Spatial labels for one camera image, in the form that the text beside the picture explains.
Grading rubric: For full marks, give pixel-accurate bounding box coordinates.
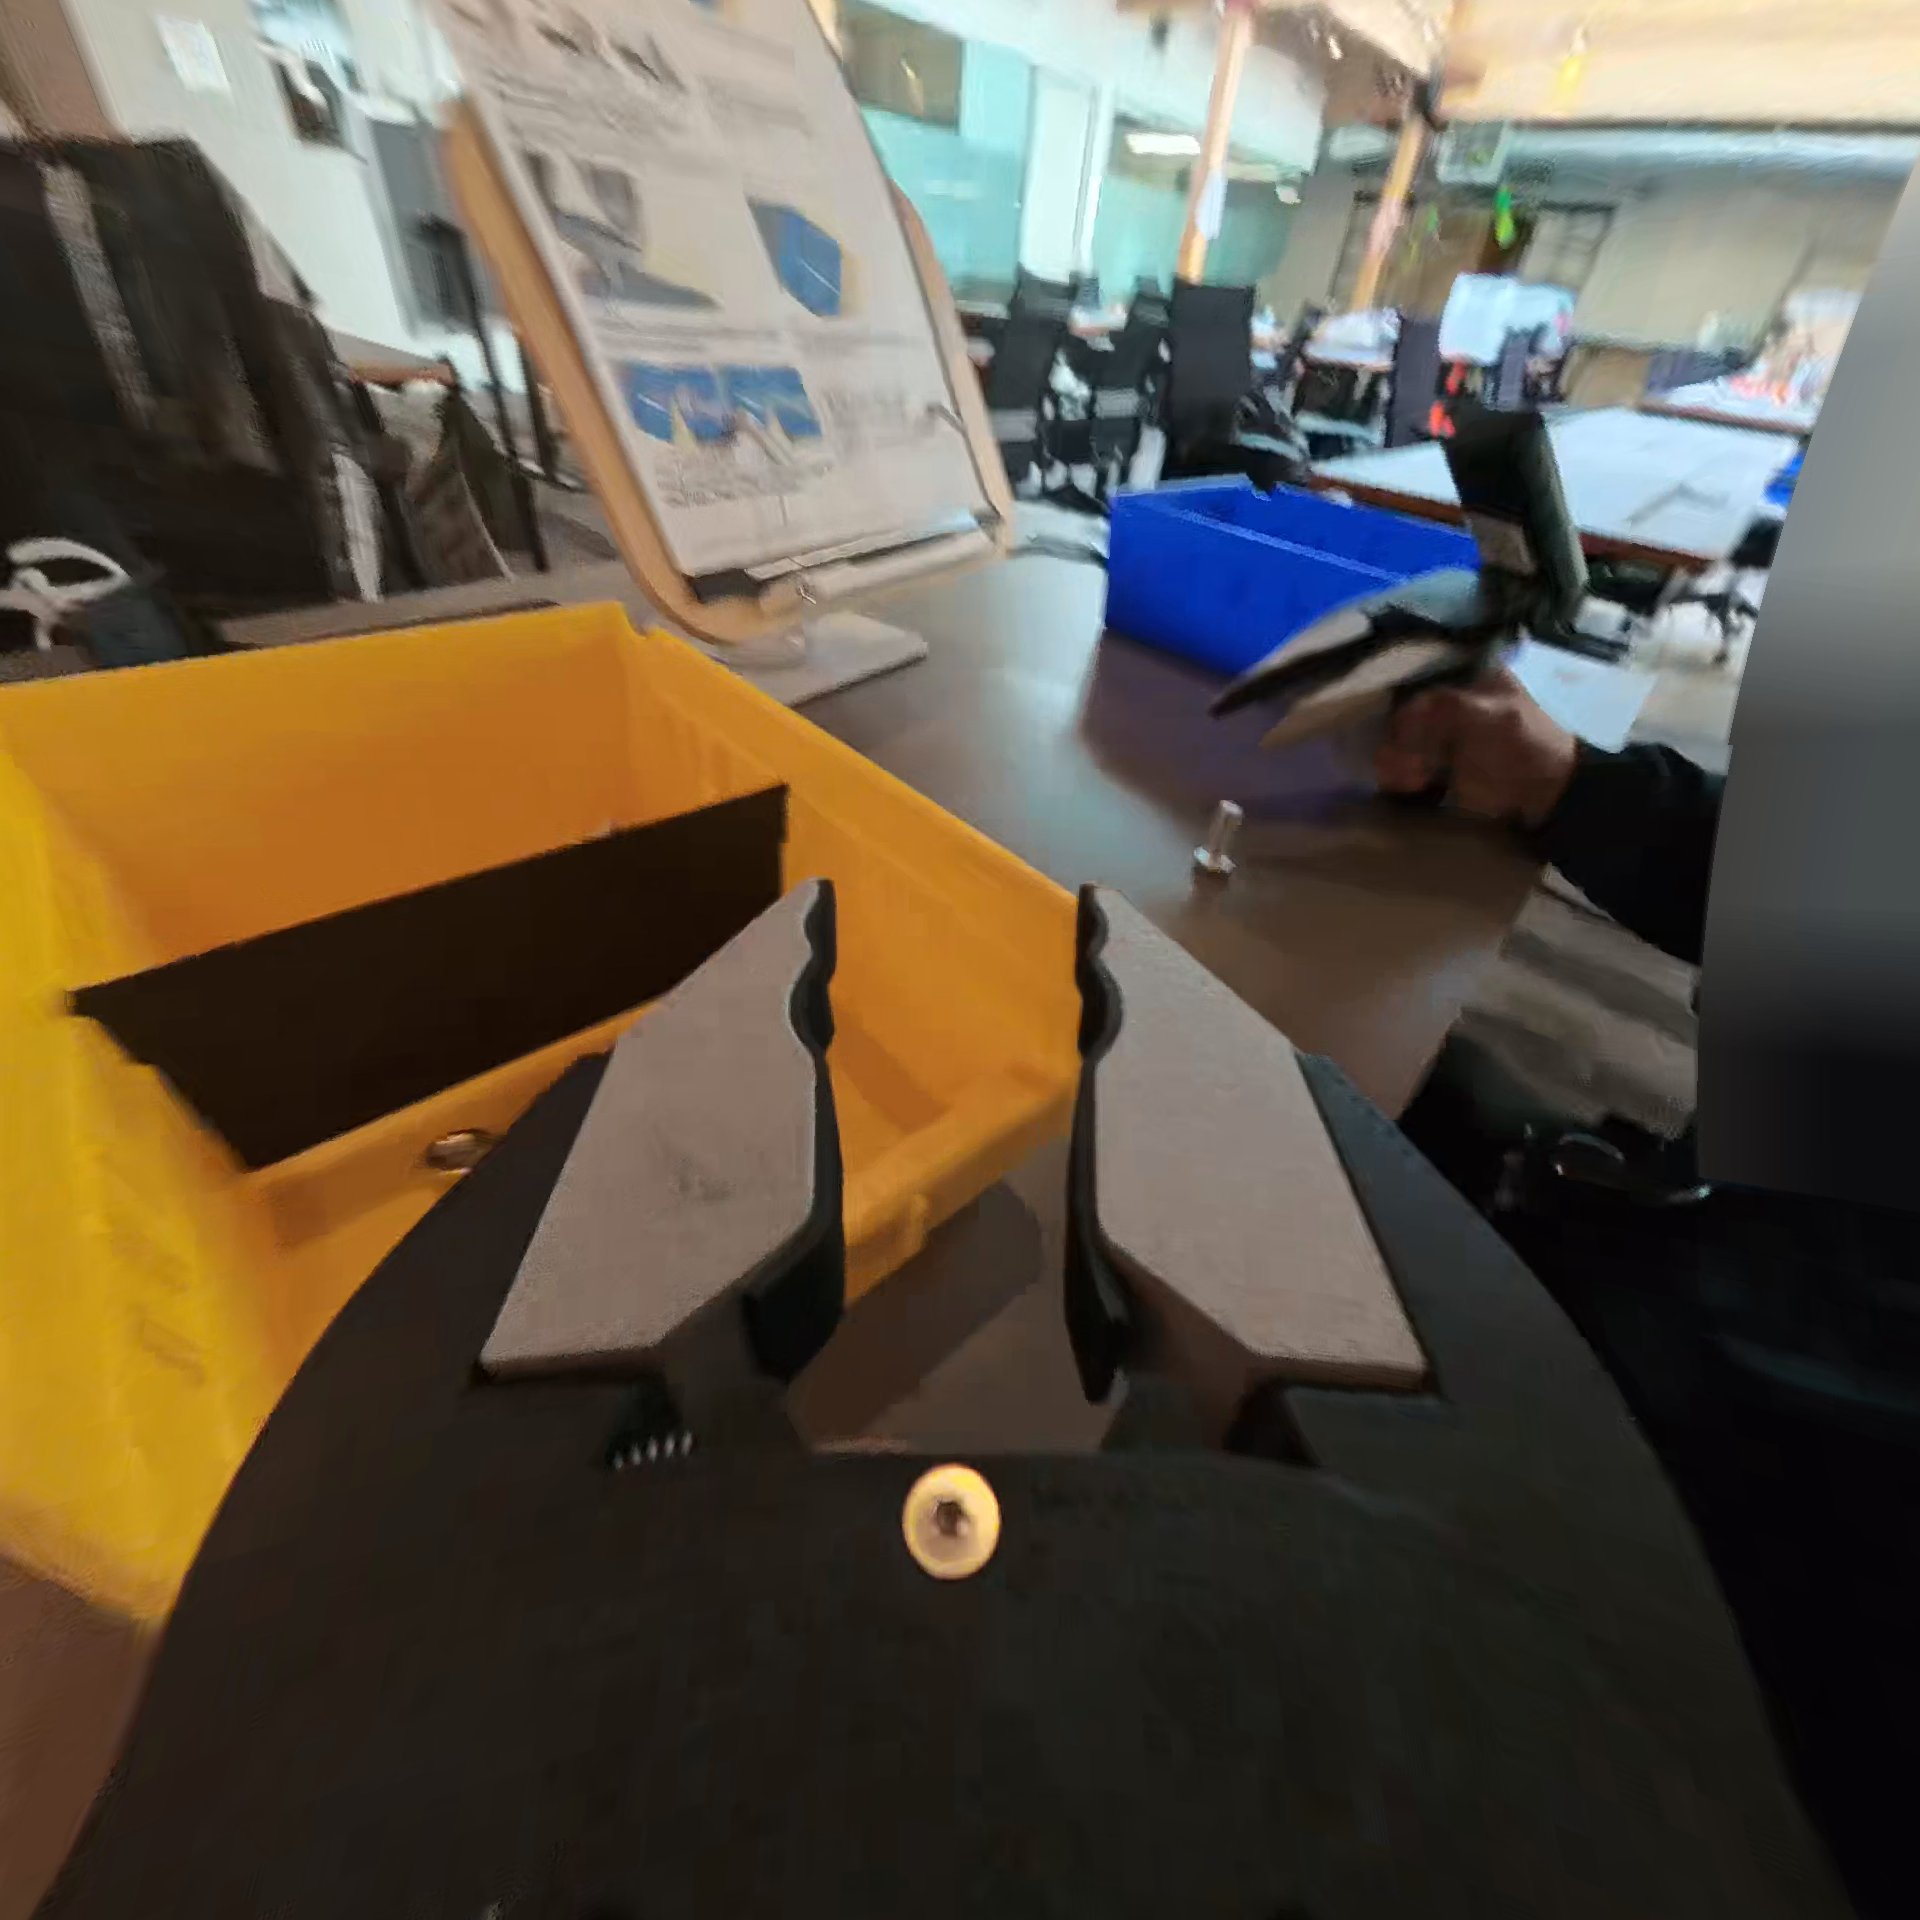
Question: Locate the printed instruction sheet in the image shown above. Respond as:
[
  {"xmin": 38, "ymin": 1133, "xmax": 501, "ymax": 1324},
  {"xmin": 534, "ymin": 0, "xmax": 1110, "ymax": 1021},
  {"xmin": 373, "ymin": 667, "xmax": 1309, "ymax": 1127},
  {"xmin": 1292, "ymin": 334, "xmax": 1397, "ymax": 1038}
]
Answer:
[{"xmin": 434, "ymin": 0, "xmax": 999, "ymax": 578}]

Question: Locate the black office chair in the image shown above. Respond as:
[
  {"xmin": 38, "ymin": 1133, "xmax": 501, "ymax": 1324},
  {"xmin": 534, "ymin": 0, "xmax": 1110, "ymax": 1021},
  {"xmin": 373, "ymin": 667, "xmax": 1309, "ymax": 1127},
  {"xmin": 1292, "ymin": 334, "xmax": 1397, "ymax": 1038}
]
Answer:
[
  {"xmin": 983, "ymin": 268, "xmax": 1078, "ymax": 485},
  {"xmin": 1160, "ymin": 276, "xmax": 1260, "ymax": 485},
  {"xmin": 1382, "ymin": 306, "xmax": 1445, "ymax": 448}
]

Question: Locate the white work table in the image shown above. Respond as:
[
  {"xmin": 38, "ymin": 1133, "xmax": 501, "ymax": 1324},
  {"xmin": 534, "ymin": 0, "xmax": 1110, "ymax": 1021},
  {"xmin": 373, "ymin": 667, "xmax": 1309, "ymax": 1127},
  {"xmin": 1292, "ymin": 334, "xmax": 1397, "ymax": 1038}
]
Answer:
[{"xmin": 1309, "ymin": 402, "xmax": 1808, "ymax": 578}]

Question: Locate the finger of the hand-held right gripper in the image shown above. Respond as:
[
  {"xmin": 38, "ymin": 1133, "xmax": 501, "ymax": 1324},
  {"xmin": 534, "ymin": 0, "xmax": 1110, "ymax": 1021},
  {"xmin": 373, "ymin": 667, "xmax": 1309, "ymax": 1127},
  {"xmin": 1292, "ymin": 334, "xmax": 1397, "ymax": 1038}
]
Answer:
[
  {"xmin": 1258, "ymin": 638, "xmax": 1472, "ymax": 750},
  {"xmin": 1210, "ymin": 592, "xmax": 1448, "ymax": 717}
]

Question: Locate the yellow plastic bin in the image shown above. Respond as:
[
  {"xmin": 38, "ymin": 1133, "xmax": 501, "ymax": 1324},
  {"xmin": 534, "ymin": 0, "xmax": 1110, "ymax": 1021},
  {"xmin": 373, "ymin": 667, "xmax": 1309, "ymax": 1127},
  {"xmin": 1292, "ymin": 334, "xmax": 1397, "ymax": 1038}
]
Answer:
[{"xmin": 0, "ymin": 598, "xmax": 1080, "ymax": 1630}]

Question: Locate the wooden document stand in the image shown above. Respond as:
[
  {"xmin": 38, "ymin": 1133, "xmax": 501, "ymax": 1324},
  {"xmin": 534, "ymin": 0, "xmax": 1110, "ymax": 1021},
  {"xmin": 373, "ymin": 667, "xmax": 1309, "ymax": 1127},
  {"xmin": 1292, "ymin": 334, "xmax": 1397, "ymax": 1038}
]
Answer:
[{"xmin": 439, "ymin": 0, "xmax": 1021, "ymax": 710}]

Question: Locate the person's right hand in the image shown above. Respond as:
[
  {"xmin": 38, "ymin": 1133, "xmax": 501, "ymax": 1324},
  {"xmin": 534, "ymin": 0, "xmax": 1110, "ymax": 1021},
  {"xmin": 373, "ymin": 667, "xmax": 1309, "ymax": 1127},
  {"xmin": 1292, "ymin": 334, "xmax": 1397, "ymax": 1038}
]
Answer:
[{"xmin": 1371, "ymin": 667, "xmax": 1579, "ymax": 830}]

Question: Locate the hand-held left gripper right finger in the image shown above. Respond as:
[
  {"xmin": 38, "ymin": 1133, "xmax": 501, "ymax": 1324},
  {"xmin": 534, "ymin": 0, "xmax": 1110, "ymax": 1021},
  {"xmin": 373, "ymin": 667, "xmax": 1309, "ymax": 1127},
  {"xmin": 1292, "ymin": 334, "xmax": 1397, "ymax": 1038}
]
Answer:
[{"xmin": 1063, "ymin": 883, "xmax": 1430, "ymax": 1426}]

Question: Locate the grey bag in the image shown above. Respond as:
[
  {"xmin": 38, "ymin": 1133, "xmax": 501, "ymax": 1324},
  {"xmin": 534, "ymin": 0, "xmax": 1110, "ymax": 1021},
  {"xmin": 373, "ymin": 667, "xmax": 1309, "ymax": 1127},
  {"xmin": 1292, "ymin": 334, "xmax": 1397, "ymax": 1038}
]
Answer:
[{"xmin": 368, "ymin": 381, "xmax": 542, "ymax": 589}]

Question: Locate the blue plastic bin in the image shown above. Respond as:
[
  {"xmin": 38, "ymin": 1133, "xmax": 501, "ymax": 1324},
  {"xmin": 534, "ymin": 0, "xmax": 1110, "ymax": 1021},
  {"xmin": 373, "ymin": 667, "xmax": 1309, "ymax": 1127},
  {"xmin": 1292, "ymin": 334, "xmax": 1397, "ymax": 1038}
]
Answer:
[{"xmin": 1101, "ymin": 477, "xmax": 1487, "ymax": 682}]

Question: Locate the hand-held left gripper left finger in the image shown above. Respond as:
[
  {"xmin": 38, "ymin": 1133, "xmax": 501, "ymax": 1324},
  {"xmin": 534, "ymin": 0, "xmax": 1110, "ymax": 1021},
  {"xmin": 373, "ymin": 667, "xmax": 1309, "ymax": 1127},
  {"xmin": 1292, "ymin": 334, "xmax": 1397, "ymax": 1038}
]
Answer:
[{"xmin": 477, "ymin": 877, "xmax": 848, "ymax": 1389}]

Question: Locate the black bin divider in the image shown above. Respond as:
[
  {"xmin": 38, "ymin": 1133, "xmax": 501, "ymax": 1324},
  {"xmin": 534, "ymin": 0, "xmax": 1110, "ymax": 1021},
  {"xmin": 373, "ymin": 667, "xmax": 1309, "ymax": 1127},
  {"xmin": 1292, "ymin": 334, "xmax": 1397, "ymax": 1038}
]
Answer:
[{"xmin": 66, "ymin": 784, "xmax": 794, "ymax": 1173}]

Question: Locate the person's right forearm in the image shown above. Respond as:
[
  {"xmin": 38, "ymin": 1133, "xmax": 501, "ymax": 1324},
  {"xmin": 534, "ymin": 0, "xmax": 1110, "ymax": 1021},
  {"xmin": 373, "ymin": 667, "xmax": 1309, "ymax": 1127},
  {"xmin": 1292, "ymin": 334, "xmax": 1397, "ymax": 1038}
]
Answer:
[{"xmin": 1526, "ymin": 732, "xmax": 1727, "ymax": 965}]

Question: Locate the black jacket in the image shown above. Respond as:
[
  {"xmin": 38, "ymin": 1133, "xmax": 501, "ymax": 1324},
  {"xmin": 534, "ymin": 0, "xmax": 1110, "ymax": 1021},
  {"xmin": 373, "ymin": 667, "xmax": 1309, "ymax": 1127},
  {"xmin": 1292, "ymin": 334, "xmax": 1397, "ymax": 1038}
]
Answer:
[{"xmin": 0, "ymin": 135, "xmax": 384, "ymax": 653}]

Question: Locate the person's lap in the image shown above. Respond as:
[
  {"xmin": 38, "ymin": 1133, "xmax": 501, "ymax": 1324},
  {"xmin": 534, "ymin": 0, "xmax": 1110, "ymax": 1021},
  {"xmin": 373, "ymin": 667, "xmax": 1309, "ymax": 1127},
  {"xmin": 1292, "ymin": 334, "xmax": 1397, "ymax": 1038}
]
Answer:
[{"xmin": 1402, "ymin": 884, "xmax": 1920, "ymax": 1920}]

